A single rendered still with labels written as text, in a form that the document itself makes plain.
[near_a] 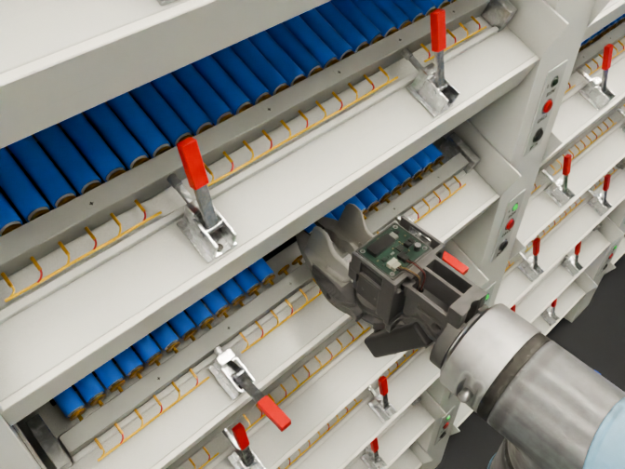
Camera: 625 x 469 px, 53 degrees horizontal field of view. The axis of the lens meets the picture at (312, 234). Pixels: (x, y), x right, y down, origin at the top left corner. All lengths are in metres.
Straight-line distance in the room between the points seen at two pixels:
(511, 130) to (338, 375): 0.39
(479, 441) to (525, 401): 1.18
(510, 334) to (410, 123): 0.21
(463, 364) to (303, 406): 0.35
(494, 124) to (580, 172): 0.46
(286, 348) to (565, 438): 0.28
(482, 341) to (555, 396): 0.07
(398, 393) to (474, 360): 0.57
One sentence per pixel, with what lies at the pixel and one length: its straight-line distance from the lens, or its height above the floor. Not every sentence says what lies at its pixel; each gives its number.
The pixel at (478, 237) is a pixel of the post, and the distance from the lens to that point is 0.93.
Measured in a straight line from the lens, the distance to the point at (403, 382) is 1.11.
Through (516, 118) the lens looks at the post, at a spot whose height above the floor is 1.06.
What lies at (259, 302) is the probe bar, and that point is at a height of 0.99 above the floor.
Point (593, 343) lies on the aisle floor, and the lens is 1.98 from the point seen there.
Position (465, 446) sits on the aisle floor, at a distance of 1.71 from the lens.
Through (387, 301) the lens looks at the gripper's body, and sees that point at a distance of 0.57.
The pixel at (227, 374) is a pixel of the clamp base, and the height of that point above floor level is 0.98.
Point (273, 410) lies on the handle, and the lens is 0.60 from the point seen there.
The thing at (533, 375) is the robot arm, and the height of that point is 1.07.
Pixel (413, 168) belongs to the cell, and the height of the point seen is 0.99.
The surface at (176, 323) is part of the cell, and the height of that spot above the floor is 1.00.
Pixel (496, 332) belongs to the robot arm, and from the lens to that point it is 0.55.
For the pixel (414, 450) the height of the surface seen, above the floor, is 0.16.
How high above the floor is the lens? 1.50
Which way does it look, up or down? 46 degrees down
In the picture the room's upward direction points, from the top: straight up
